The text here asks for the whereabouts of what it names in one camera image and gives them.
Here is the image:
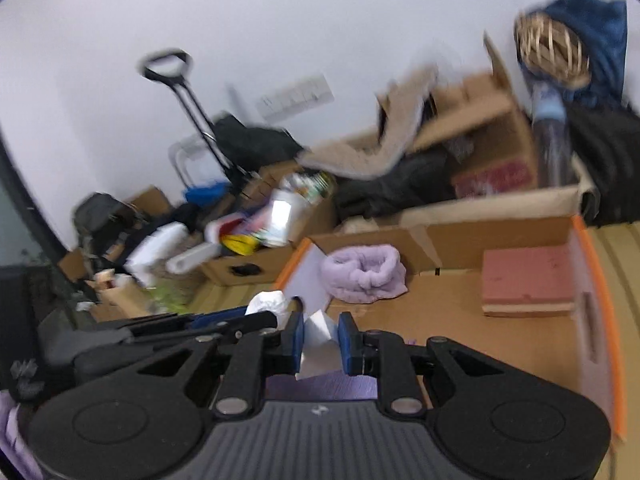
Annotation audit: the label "blue plastic bag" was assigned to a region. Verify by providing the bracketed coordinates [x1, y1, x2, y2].
[184, 182, 228, 203]

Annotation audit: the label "black cloth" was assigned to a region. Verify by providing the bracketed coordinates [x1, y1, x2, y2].
[332, 152, 458, 221]

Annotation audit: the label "blue lidded water bottle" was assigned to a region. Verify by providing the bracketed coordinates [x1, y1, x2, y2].
[531, 82, 576, 188]

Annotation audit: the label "green spray bottle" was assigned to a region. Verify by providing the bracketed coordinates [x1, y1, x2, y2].
[150, 285, 191, 311]

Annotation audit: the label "brown cardboard box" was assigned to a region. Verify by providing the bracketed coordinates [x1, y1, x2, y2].
[57, 247, 88, 281]
[125, 186, 173, 218]

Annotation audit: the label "woven rattan ball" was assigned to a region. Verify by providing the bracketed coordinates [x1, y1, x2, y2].
[515, 10, 591, 86]

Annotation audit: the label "beige carton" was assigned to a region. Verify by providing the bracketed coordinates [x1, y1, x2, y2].
[92, 270, 151, 318]

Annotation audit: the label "red printed cardboard box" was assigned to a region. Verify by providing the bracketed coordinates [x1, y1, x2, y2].
[377, 32, 538, 196]

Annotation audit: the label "black trolley bag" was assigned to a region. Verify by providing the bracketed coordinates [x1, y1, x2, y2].
[212, 115, 303, 171]

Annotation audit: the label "small cardboard box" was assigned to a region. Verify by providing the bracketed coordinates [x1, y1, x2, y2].
[200, 195, 338, 286]

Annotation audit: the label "dark blue cloth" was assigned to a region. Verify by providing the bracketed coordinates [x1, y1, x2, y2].
[542, 0, 628, 108]

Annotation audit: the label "pink sponge block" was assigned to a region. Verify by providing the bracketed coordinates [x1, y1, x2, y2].
[481, 246, 578, 318]

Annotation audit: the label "beige fluffy mat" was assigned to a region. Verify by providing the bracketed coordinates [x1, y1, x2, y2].
[300, 65, 441, 181]

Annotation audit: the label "black trolley handle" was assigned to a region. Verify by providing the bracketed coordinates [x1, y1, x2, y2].
[140, 50, 246, 181]

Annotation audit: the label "yellow item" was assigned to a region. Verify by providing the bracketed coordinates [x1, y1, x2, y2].
[221, 234, 261, 253]

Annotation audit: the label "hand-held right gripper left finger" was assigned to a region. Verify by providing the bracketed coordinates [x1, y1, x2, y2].
[105, 311, 305, 418]

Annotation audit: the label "purple tissue pack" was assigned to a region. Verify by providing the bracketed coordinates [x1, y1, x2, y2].
[267, 310, 378, 402]

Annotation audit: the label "dark backpack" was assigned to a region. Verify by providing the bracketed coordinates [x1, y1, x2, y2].
[74, 192, 136, 261]

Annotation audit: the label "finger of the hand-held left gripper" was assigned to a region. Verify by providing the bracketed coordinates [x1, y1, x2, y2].
[107, 309, 248, 330]
[122, 312, 278, 345]

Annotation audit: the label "metal folding chair frame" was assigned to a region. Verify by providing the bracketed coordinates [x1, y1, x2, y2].
[169, 137, 221, 186]

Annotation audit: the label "orange edged cardboard box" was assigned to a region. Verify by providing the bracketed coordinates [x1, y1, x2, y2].
[272, 215, 628, 443]

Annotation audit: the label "black clothes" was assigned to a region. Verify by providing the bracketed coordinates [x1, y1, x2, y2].
[170, 202, 201, 231]

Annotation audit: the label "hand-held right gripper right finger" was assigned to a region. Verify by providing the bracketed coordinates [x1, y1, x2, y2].
[339, 312, 546, 417]

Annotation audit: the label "white wall socket strip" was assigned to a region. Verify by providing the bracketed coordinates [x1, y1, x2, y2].
[255, 74, 335, 121]

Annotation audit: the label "white sock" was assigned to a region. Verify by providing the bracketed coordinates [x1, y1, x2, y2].
[245, 290, 291, 328]

